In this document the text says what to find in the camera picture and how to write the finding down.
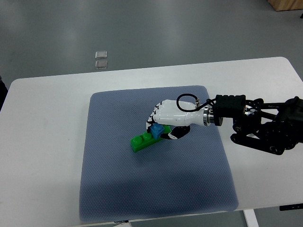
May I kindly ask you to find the long green block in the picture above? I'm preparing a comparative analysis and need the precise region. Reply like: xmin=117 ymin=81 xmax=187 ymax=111
xmin=131 ymin=125 xmax=171 ymax=152

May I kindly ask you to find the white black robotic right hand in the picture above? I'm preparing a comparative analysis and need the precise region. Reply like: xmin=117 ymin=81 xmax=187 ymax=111
xmin=146 ymin=99 xmax=210 ymax=140

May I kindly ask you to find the wooden box corner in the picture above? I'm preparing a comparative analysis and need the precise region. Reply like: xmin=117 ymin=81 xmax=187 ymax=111
xmin=268 ymin=0 xmax=303 ymax=11

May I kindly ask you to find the black object at left edge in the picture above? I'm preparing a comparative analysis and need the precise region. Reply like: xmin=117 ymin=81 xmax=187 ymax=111
xmin=0 ymin=78 xmax=8 ymax=110

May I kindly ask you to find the black table control panel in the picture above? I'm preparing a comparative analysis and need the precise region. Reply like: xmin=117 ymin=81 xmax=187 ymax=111
xmin=279 ymin=203 xmax=303 ymax=211

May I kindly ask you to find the small blue block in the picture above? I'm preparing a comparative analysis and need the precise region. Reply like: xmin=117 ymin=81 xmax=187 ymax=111
xmin=150 ymin=123 xmax=164 ymax=140

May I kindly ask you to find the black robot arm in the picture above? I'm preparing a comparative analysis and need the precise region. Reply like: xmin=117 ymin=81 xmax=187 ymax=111
xmin=208 ymin=95 xmax=303 ymax=155

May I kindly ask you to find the white table leg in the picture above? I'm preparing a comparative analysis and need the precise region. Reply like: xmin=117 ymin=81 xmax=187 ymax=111
xmin=243 ymin=209 xmax=259 ymax=227

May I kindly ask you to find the blue-grey mesh mat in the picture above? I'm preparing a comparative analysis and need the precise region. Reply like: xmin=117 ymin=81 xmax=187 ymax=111
xmin=80 ymin=86 xmax=239 ymax=222

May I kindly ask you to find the upper metal floor plate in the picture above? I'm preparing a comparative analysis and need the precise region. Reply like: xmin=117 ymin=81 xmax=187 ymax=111
xmin=95 ymin=51 xmax=107 ymax=59

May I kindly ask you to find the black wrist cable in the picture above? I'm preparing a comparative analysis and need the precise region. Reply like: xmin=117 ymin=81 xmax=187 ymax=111
xmin=177 ymin=94 xmax=217 ymax=112

